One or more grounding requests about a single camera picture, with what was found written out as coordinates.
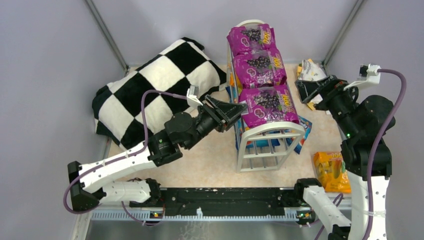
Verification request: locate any purple grape candy bag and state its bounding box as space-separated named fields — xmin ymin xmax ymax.
xmin=232 ymin=48 xmax=287 ymax=89
xmin=238 ymin=84 xmax=300 ymax=128
xmin=226 ymin=23 xmax=277 ymax=56

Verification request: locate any orange candy bag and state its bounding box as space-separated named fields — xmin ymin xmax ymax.
xmin=313 ymin=151 xmax=351 ymax=194

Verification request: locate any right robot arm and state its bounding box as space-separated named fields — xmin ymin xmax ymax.
xmin=294 ymin=64 xmax=406 ymax=240

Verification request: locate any right aluminium corner post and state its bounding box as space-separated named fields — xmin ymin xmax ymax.
xmin=321 ymin=0 xmax=367 ymax=69

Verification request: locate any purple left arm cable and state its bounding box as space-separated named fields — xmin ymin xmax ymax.
xmin=62 ymin=89 xmax=190 ymax=227

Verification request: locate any left aluminium corner post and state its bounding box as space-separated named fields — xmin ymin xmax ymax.
xmin=83 ymin=0 xmax=129 ymax=73

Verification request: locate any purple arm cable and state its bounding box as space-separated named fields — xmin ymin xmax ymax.
xmin=312 ymin=68 xmax=408 ymax=240
xmin=62 ymin=89 xmax=190 ymax=227

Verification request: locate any white metal wire shelf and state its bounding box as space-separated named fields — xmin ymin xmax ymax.
xmin=226 ymin=20 xmax=306 ymax=173

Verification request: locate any black white checkered pillow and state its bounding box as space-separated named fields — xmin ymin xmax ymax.
xmin=91 ymin=37 xmax=227 ymax=150

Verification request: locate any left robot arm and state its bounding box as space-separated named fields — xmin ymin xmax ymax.
xmin=62 ymin=85 xmax=247 ymax=214

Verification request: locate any white patterned snack bag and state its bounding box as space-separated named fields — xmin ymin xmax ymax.
xmin=296 ymin=59 xmax=328 ymax=82

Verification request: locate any blue Slendy snack bag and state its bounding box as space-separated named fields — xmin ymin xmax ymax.
xmin=225 ymin=86 xmax=281 ymax=151
xmin=284 ymin=115 xmax=313 ymax=155

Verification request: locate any aluminium corner post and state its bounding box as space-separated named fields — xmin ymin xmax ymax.
xmin=321 ymin=0 xmax=367 ymax=69
xmin=83 ymin=0 xmax=129 ymax=73

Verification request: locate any yellow snack bag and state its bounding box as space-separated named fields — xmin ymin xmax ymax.
xmin=296 ymin=63 xmax=316 ymax=111

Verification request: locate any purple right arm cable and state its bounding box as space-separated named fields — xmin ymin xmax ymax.
xmin=312 ymin=68 xmax=408 ymax=240

